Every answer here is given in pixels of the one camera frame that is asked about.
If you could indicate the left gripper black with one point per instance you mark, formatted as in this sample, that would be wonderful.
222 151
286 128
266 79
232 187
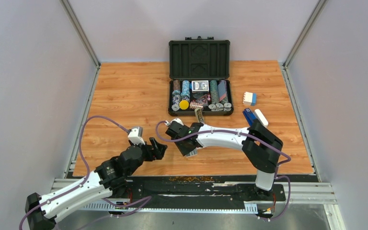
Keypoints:
157 153

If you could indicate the grey staple strip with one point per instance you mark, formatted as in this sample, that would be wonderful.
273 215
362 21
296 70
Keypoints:
192 153

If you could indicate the blue playing card deck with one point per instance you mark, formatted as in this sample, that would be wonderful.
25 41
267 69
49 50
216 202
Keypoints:
200 86

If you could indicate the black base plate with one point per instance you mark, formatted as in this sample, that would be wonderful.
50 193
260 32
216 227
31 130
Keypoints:
198 192

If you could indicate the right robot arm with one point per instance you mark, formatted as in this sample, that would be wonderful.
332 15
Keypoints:
261 147

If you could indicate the grey green white stapler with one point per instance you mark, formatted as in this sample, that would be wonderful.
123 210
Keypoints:
199 115

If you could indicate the yellow dealer chip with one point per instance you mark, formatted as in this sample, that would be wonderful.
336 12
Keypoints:
184 104

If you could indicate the blue stapler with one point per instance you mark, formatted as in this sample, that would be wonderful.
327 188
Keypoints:
249 116

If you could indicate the black poker chip case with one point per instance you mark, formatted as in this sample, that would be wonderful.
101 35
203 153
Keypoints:
203 60

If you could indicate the white blue toy block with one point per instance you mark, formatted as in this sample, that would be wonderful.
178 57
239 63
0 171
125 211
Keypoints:
249 98

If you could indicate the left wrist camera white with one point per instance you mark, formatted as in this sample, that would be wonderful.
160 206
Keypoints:
135 136

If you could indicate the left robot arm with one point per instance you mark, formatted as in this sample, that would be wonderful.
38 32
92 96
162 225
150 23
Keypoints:
43 212

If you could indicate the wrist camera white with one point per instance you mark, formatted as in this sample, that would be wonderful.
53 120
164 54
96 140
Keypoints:
135 136
178 121

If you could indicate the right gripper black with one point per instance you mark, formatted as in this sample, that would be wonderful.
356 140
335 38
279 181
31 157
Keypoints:
184 151

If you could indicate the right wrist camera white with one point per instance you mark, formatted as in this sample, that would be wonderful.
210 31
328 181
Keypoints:
178 121

